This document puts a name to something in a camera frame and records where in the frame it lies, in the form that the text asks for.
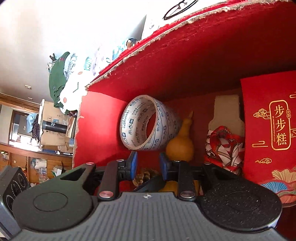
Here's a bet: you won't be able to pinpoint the brown pine cone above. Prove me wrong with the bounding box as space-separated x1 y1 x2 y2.
132 168 159 187

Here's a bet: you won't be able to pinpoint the wooden gourd ornament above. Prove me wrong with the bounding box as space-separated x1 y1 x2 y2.
159 110 201 196

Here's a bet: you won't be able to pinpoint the printed packing tape roll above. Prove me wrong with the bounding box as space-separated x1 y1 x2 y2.
119 95 181 151

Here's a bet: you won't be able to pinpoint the red gift box gold print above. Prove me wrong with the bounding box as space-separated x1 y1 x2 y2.
241 71 296 207

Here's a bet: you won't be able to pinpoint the large red cardboard box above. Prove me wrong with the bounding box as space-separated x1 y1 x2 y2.
72 0 296 241

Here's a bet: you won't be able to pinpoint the brown cardboard box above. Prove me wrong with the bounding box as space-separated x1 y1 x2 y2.
39 99 73 154

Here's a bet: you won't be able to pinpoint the green folded garment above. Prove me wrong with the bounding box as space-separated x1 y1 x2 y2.
49 52 70 108

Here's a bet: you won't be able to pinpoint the black frame eyeglasses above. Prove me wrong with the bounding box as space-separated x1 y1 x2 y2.
163 0 198 20

